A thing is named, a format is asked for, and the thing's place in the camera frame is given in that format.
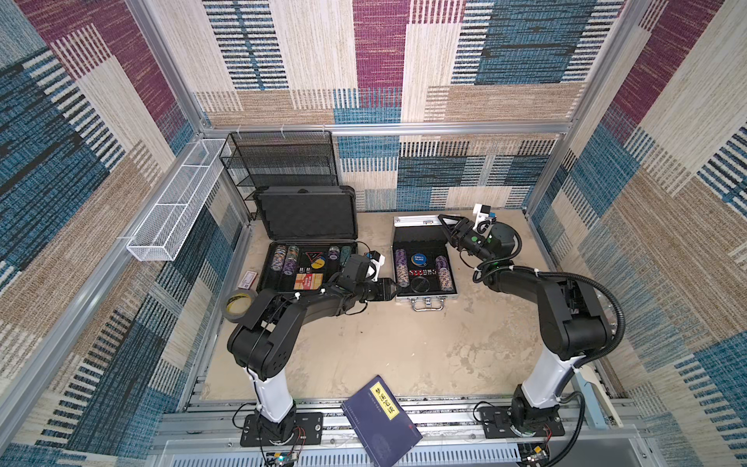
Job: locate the light blue stapler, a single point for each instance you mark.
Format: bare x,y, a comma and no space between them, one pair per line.
600,411

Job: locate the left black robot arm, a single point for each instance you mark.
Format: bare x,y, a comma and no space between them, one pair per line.
267,326

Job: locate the blue round dealer button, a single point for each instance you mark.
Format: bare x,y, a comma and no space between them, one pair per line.
419,259

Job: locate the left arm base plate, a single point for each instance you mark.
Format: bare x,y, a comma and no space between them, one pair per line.
294,430

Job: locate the white mesh wall basket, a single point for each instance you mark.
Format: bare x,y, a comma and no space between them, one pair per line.
168,223

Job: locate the large black poker case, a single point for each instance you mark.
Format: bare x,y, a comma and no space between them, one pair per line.
316,218

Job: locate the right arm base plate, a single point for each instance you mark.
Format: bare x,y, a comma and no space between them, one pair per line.
498,422

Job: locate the multicolour poker chip row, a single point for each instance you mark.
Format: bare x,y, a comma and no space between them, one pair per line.
285,259

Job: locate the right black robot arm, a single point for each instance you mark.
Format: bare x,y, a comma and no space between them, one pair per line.
580,320

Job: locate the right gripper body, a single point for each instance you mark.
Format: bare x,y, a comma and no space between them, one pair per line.
457,232

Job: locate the green poker chip row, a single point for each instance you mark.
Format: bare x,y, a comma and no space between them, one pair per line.
345,254

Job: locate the small pink card packet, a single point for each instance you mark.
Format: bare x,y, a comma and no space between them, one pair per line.
247,280

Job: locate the left purple chip row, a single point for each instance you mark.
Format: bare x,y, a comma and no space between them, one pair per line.
401,268

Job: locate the dark blue book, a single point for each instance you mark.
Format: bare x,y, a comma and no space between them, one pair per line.
385,430

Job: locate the red triangle card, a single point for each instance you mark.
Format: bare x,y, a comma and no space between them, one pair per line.
314,256

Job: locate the right purple chip row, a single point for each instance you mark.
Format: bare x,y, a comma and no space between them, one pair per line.
444,273

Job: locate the purple chip row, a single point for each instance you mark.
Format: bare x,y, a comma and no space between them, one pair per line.
401,268
444,273

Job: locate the small silver aluminium case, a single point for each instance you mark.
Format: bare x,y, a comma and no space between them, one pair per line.
423,272

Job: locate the red yellow card deck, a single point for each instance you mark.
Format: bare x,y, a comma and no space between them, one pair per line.
308,282

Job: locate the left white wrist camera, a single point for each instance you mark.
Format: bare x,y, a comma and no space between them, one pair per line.
376,262

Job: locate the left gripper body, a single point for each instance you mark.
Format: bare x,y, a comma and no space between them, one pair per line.
379,292

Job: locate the black wire shelf rack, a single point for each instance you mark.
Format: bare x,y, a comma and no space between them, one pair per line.
295,158

